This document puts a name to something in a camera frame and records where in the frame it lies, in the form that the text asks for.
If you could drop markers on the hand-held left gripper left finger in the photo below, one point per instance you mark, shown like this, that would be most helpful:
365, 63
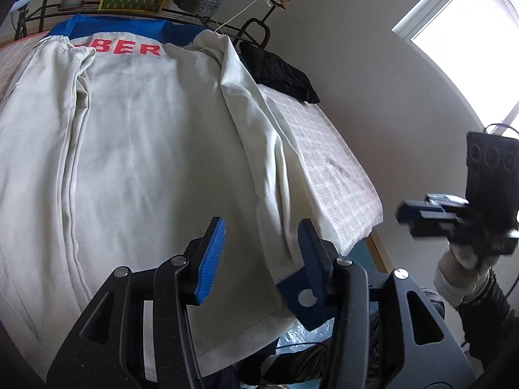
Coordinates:
209, 267

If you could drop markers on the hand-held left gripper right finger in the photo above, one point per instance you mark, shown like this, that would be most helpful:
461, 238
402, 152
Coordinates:
316, 267

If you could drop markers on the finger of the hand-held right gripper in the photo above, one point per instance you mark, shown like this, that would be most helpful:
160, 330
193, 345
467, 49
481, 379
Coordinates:
425, 221
446, 201

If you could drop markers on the white jacket with blue collar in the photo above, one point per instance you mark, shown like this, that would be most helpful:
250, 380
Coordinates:
142, 150

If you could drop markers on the person's right forearm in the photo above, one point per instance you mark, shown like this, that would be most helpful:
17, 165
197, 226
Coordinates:
494, 324

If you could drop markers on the black metal clothes rack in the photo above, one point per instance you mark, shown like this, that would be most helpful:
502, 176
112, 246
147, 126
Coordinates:
267, 36

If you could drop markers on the person's right hand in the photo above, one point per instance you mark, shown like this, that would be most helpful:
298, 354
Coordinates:
460, 279

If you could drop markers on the clear plastic sheet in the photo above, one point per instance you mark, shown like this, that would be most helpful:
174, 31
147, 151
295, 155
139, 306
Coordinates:
296, 338

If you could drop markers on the pink plaid blanket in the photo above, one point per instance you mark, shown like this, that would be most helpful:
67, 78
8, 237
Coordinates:
336, 178

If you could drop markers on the person's striped pants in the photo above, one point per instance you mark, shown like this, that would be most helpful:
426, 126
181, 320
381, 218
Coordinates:
312, 362

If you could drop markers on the window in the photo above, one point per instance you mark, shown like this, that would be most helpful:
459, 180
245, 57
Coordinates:
466, 28

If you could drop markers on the black folded cloth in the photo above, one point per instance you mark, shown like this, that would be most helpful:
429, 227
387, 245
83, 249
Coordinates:
279, 73

